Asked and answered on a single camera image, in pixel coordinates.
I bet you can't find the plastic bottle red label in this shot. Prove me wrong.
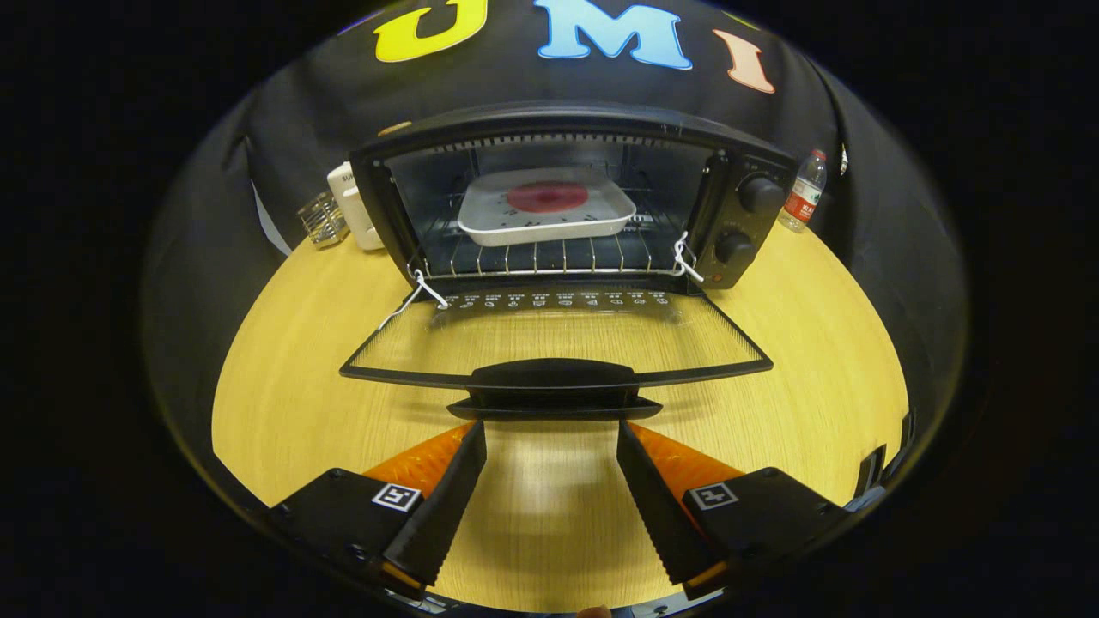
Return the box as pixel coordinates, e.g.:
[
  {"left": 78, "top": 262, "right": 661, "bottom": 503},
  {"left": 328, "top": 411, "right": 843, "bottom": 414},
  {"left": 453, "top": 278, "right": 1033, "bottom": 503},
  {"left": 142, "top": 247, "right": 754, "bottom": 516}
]
[{"left": 777, "top": 148, "right": 829, "bottom": 234}]

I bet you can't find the white square food tray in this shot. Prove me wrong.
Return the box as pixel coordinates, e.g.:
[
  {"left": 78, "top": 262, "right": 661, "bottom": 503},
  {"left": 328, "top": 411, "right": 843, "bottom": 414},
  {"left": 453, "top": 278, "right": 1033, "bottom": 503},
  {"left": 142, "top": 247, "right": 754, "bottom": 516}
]
[{"left": 456, "top": 166, "right": 639, "bottom": 249}]

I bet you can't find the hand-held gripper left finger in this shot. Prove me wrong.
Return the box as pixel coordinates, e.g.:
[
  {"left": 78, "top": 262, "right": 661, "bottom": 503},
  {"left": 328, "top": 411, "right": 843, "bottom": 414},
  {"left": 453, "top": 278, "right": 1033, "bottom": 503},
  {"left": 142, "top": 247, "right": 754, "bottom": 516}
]
[{"left": 270, "top": 420, "right": 489, "bottom": 601}]

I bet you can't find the black toaster oven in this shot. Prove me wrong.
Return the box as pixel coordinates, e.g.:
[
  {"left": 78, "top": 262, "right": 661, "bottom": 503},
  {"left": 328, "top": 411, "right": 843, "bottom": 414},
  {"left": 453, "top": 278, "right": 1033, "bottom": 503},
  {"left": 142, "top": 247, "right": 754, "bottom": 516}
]
[{"left": 338, "top": 100, "right": 800, "bottom": 422}]

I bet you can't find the black backdrop cloth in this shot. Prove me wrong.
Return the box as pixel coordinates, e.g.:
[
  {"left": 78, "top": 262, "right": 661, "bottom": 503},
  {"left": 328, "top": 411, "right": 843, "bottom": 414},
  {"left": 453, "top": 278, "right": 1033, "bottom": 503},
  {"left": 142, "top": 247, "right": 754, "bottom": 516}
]
[{"left": 142, "top": 0, "right": 972, "bottom": 449}]

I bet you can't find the white bread toaster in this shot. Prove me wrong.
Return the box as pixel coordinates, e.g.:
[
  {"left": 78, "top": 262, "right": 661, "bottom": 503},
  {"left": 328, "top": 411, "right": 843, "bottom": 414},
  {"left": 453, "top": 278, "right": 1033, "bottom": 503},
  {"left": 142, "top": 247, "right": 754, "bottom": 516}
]
[{"left": 325, "top": 161, "right": 386, "bottom": 252}]

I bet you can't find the pink ham slice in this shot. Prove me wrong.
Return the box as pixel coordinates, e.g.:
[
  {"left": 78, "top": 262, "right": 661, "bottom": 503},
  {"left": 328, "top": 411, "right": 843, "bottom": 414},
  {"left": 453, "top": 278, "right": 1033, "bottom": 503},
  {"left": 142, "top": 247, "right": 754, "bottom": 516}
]
[{"left": 506, "top": 180, "right": 591, "bottom": 215}]

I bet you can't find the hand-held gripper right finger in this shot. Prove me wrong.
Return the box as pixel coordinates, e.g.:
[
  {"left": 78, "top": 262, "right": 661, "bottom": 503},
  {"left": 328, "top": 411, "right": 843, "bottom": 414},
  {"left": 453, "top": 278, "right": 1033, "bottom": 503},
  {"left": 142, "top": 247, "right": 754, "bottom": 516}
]
[{"left": 616, "top": 420, "right": 860, "bottom": 601}]

